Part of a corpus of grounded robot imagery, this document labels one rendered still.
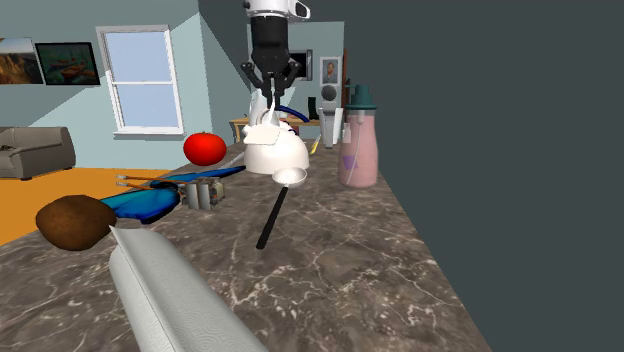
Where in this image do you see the white paper towel roll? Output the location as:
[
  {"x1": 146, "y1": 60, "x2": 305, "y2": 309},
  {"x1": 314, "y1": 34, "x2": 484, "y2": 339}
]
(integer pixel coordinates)
[{"x1": 107, "y1": 225, "x2": 270, "y2": 352}]

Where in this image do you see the white round teapot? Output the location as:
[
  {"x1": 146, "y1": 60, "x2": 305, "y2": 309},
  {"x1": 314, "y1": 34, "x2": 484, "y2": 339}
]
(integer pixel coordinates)
[{"x1": 242, "y1": 108, "x2": 311, "y2": 176}]

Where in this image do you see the orange stick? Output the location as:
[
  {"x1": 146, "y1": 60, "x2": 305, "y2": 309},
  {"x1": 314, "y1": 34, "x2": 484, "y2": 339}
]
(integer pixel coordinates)
[
  {"x1": 115, "y1": 173, "x2": 189, "y2": 185},
  {"x1": 115, "y1": 181, "x2": 155, "y2": 192}
]

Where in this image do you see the black-handled white ladle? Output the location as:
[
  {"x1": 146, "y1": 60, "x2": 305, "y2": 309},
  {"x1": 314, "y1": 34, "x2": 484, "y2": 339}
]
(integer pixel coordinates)
[{"x1": 255, "y1": 167, "x2": 309, "y2": 251}]

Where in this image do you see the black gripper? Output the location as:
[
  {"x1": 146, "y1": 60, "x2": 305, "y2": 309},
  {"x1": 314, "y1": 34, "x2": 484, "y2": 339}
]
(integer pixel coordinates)
[{"x1": 240, "y1": 15, "x2": 302, "y2": 109}]

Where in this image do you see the grey sofa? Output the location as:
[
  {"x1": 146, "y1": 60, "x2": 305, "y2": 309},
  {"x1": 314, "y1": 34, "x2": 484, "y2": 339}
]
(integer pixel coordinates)
[{"x1": 0, "y1": 126, "x2": 78, "y2": 182}]

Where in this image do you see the landscape wall picture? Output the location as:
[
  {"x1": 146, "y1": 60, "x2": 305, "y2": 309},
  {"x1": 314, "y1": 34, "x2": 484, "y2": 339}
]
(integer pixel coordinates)
[{"x1": 0, "y1": 36, "x2": 46, "y2": 87}]

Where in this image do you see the white and grey appliance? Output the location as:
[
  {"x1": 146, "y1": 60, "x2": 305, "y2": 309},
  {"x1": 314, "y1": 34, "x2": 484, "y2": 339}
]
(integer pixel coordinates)
[{"x1": 318, "y1": 83, "x2": 346, "y2": 150}]

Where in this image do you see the black framed wall picture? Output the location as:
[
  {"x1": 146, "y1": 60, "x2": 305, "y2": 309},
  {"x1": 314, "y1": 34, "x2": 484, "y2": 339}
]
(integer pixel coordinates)
[{"x1": 289, "y1": 49, "x2": 314, "y2": 82}]

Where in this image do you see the framed portrait picture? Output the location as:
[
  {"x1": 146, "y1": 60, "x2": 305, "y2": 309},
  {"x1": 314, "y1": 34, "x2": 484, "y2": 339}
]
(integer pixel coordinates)
[{"x1": 319, "y1": 56, "x2": 343, "y2": 87}]

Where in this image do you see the red tomato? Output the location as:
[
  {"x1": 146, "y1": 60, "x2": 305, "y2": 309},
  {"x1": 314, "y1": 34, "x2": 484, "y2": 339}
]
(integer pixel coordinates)
[{"x1": 182, "y1": 130, "x2": 228, "y2": 167}]

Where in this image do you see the white-framed window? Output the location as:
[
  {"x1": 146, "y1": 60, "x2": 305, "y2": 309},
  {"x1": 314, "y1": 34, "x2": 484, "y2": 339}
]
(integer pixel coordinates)
[{"x1": 95, "y1": 24, "x2": 186, "y2": 137}]

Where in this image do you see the pink bottle with teal cap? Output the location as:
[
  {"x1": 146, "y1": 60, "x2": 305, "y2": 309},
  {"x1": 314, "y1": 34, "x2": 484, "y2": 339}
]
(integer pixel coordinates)
[{"x1": 338, "y1": 84, "x2": 380, "y2": 189}]

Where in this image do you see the dark framed boat picture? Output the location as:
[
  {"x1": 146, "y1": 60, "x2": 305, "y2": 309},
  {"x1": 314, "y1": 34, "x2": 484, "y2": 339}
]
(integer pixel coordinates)
[{"x1": 34, "y1": 41, "x2": 102, "y2": 88}]

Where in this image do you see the wooden table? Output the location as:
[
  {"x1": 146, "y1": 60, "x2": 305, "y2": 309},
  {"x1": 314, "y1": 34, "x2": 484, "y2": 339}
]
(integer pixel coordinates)
[{"x1": 228, "y1": 115, "x2": 321, "y2": 144}]

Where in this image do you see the small grey metal device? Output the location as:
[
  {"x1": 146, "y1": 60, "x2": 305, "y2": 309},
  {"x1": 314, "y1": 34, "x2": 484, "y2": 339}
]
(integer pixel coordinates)
[{"x1": 181, "y1": 177, "x2": 226, "y2": 212}]

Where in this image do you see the blue curved object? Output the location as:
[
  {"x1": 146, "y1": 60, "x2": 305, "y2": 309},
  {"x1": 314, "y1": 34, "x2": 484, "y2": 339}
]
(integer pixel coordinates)
[{"x1": 278, "y1": 105, "x2": 312, "y2": 125}]

